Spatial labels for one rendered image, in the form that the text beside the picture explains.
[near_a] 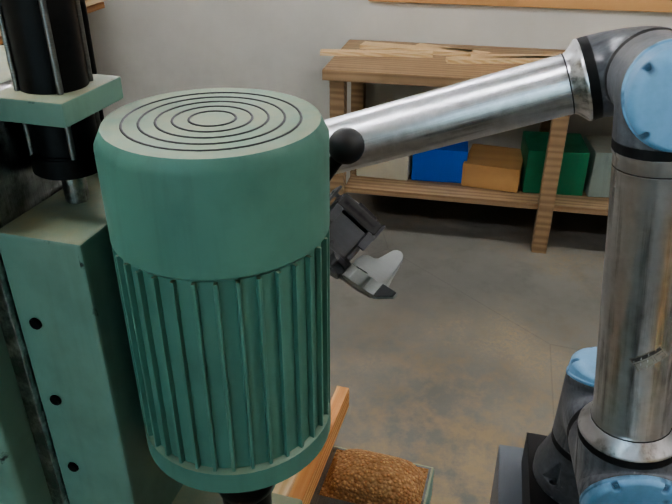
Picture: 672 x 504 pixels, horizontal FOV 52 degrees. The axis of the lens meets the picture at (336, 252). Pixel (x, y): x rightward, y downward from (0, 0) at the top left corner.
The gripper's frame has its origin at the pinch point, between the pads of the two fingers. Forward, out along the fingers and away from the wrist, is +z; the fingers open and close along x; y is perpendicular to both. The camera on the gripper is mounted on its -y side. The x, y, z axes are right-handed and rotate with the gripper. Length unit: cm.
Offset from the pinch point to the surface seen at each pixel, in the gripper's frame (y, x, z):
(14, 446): -33.1, -10.7, 0.6
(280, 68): 97, -53, -317
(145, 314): -15.0, -9.6, 13.7
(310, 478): -22.3, 21.0, -25.9
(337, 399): -12.3, 20.3, -38.7
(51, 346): -23.1, -13.8, 5.5
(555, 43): 187, 47, -256
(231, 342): -12.4, -3.4, 15.1
